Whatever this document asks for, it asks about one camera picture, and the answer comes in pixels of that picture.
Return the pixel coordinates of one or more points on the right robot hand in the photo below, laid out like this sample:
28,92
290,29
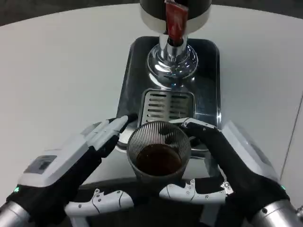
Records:
239,170

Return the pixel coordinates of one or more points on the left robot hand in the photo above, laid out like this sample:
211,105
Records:
59,170

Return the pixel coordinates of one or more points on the clear ribbed glass cup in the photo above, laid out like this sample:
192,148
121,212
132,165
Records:
158,156

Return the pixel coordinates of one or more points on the left silver robot forearm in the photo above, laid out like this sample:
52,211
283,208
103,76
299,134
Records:
11,215

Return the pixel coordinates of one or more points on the right silver robot forearm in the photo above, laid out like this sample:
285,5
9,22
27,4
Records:
277,215

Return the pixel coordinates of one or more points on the steel drip tray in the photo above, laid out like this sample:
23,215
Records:
208,71

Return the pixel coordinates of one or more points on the slotted steel drip grid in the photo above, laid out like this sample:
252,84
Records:
156,104

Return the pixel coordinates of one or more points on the red tap lever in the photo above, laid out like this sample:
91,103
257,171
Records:
176,21

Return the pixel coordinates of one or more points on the black and chrome drink dispenser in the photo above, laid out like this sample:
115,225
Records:
151,9

